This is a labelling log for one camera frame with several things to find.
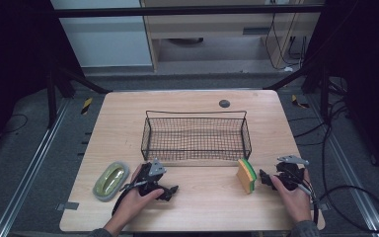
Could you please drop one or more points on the yellow green rectangular sponge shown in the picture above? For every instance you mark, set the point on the yellow green rectangular sponge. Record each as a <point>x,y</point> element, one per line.
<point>245,177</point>

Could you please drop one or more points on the dark curtain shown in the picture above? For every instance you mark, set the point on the dark curtain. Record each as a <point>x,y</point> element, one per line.
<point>368,65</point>
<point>10,65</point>

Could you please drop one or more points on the white cabinet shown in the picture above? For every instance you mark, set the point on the white cabinet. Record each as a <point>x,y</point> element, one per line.
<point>105,39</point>

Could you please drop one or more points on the black yellow striped floor tape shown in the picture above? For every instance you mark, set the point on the black yellow striped floor tape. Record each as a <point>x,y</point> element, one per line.
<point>86,106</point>
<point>298,102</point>

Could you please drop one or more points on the person's right hand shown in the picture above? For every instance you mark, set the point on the person's right hand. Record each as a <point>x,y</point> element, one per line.
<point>292,200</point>

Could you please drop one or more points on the black metal stand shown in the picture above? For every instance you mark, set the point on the black metal stand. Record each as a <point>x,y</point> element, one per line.
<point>324,95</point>
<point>51,98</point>

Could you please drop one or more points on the black horizontal frame bar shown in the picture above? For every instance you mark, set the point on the black horizontal frame bar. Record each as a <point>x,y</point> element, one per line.
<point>177,11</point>

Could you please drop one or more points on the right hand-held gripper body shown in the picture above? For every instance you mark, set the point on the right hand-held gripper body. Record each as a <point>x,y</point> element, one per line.
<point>291,173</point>

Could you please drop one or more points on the person's left hand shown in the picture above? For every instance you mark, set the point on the person's left hand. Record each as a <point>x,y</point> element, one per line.
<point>135,200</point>

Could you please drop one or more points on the grey floor tape patch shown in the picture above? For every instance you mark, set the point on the grey floor tape patch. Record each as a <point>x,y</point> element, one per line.
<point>67,206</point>

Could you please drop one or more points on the metal floor rail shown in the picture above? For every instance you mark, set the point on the metal floor rail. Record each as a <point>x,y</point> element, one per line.
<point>348,164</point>
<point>29,171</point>

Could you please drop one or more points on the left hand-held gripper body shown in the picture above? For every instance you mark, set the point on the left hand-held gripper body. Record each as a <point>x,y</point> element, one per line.
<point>152,177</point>

